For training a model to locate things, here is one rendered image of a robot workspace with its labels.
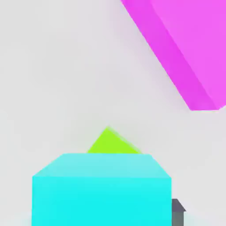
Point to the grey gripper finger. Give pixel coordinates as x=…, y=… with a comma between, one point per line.
x=177, y=214

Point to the small lime green cube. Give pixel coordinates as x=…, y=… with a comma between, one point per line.
x=112, y=143

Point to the small cyan cube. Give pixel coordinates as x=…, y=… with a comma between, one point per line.
x=101, y=194

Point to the large magenta box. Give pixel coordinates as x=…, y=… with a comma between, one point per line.
x=187, y=44

